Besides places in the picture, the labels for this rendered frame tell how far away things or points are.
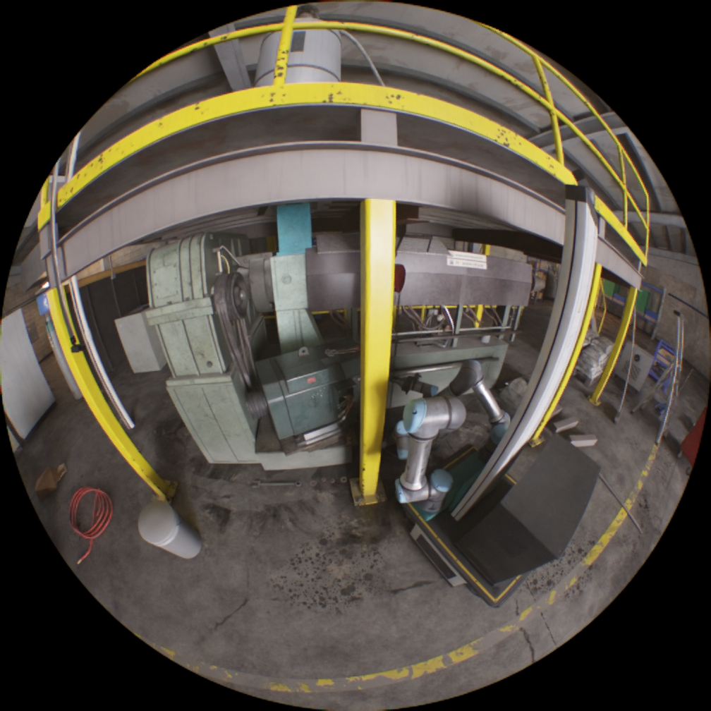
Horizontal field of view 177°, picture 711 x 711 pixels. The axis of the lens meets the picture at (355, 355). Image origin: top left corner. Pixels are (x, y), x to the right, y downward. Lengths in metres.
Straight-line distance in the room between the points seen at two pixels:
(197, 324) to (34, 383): 4.98
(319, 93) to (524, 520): 1.53
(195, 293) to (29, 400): 5.04
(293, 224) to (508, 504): 1.94
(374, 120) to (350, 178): 0.24
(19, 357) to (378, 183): 5.94
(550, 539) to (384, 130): 1.44
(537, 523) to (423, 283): 1.74
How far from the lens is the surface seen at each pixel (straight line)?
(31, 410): 5.91
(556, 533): 0.97
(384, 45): 4.79
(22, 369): 5.87
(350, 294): 1.75
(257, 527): 1.74
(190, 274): 1.39
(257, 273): 1.68
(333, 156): 0.84
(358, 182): 0.83
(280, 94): 0.93
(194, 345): 1.51
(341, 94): 0.92
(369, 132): 0.86
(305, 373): 1.27
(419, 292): 1.93
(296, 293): 1.77
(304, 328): 1.86
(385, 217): 0.78
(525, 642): 1.91
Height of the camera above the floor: 1.55
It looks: 29 degrees down
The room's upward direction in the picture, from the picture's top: 1 degrees counter-clockwise
